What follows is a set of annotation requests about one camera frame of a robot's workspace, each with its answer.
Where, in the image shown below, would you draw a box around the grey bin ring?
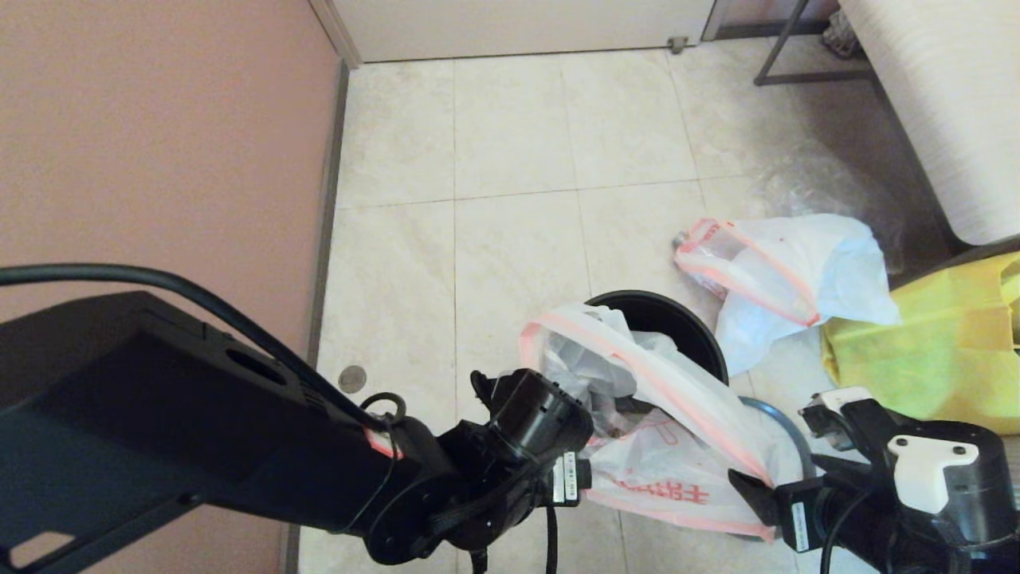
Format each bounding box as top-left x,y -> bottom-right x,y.
737,397 -> 818,479

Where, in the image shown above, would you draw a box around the white trash bag pink drawstring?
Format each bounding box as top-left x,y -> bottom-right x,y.
518,303 -> 806,543

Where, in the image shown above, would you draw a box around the used trash bag red print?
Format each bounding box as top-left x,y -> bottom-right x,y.
673,214 -> 901,374

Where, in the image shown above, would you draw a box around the yellow fabric bag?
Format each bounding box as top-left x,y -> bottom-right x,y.
819,254 -> 1020,438

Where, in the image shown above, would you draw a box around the black round trash bin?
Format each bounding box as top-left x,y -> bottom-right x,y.
586,289 -> 730,383

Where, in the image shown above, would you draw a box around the clear plastic bag dark contents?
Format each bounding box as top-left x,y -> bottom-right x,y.
765,151 -> 905,276

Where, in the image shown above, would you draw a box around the cream textured table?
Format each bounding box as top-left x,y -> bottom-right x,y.
837,0 -> 1020,248

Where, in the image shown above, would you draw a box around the white door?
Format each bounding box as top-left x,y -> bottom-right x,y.
331,0 -> 718,66

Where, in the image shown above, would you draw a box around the grey patterned slipper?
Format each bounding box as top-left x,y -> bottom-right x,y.
821,12 -> 861,61

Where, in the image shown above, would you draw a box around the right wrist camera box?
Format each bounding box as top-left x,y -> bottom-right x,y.
799,388 -> 869,451

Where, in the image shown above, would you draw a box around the grey metal frame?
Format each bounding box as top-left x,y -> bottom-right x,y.
753,0 -> 877,88

